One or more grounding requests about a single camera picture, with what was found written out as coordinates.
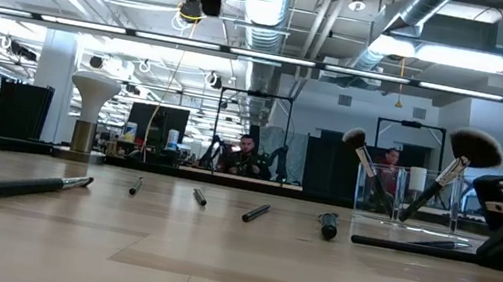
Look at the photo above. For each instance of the white pillar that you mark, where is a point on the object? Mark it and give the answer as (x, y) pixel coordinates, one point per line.
(53, 79)

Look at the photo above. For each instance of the white lamp with metal stem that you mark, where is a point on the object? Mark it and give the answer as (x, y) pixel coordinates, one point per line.
(93, 90)

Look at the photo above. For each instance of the foundation makeup brush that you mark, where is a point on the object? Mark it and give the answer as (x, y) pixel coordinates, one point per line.
(329, 226)

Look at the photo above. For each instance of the black gantry frame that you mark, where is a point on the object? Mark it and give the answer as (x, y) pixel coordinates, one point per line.
(411, 124)
(257, 94)

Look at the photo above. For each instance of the long light bar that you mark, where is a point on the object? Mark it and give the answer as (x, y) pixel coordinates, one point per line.
(270, 57)

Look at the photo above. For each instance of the large fan makeup brush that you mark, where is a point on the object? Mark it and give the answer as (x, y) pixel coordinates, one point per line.
(476, 146)

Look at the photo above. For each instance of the black aluminium table frame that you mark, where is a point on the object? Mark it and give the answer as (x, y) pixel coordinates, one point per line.
(3, 143)

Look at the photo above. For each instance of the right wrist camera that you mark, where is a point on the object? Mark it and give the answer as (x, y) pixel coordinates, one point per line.
(495, 200)

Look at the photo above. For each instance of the black ceiling camera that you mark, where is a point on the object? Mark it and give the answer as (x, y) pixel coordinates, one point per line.
(191, 9)

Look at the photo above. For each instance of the person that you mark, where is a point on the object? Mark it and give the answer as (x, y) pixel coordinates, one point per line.
(390, 163)
(245, 157)

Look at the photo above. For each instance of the dark partition panel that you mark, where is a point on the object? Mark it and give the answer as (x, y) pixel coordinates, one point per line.
(329, 163)

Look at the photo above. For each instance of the black cabinet panel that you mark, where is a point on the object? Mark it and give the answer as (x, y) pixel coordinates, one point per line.
(23, 110)

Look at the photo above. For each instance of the black background monitor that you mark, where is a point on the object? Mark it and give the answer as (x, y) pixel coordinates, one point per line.
(157, 131)

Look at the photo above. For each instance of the clear plastic bag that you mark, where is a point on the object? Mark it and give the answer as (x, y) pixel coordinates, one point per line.
(453, 208)

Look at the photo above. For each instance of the silver ventilation duct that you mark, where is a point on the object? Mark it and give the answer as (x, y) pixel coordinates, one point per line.
(425, 1)
(267, 12)

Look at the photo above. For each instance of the round powder makeup brush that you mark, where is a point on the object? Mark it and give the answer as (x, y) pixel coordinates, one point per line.
(366, 160)

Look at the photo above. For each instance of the white wipes canister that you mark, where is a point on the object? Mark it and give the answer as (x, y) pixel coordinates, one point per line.
(130, 132)
(173, 139)

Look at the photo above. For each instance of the rectangular ceiling lamp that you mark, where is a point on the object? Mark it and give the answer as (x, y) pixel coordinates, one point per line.
(447, 54)

